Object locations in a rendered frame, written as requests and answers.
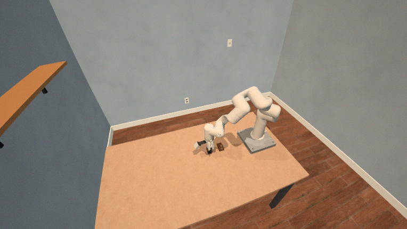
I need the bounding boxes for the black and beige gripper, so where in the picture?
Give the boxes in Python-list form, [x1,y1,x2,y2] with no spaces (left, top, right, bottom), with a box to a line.
[206,141,214,154]

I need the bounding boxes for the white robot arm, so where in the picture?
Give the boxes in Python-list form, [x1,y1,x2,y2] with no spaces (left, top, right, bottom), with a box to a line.
[194,86,281,149]

